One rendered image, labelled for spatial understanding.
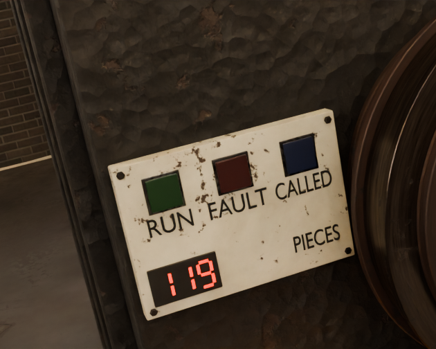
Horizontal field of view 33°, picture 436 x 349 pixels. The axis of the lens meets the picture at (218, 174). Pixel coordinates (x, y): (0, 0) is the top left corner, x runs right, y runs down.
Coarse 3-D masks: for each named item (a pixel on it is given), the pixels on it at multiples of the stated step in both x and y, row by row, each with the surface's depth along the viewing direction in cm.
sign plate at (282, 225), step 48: (192, 144) 81; (240, 144) 81; (336, 144) 84; (144, 192) 79; (192, 192) 80; (240, 192) 82; (288, 192) 84; (336, 192) 86; (144, 240) 80; (192, 240) 82; (240, 240) 83; (288, 240) 85; (336, 240) 87; (144, 288) 81; (192, 288) 83; (240, 288) 85
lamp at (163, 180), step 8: (168, 176) 79; (176, 176) 79; (152, 184) 78; (160, 184) 79; (168, 184) 79; (176, 184) 79; (152, 192) 79; (160, 192) 79; (168, 192) 79; (176, 192) 79; (152, 200) 79; (160, 200) 79; (168, 200) 79; (176, 200) 80; (152, 208) 79; (160, 208) 79
